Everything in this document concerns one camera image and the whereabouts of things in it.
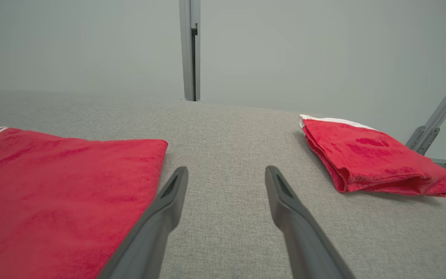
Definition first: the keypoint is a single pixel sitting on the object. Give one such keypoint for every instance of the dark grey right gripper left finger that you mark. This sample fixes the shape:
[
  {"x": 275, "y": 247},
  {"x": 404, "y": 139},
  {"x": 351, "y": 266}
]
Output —
[{"x": 149, "y": 232}]

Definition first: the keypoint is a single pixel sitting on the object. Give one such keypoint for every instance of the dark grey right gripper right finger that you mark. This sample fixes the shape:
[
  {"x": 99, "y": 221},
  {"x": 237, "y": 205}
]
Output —
[{"x": 304, "y": 236}]

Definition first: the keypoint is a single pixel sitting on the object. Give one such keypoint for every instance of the red shorts with white stripe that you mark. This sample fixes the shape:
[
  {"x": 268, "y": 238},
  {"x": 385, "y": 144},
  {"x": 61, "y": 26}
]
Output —
[{"x": 374, "y": 159}]

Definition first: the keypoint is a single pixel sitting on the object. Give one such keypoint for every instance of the red white basketball jersey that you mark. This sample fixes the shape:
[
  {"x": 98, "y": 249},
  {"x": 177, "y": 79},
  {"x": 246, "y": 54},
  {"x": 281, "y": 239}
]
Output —
[{"x": 52, "y": 193}]

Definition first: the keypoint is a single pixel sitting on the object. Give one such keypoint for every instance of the grey diagonal metal strut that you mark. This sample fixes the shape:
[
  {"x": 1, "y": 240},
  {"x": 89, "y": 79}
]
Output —
[{"x": 439, "y": 112}]

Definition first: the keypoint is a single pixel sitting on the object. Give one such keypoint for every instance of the grey aluminium post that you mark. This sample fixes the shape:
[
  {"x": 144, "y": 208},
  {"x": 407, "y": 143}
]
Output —
[{"x": 187, "y": 50}]

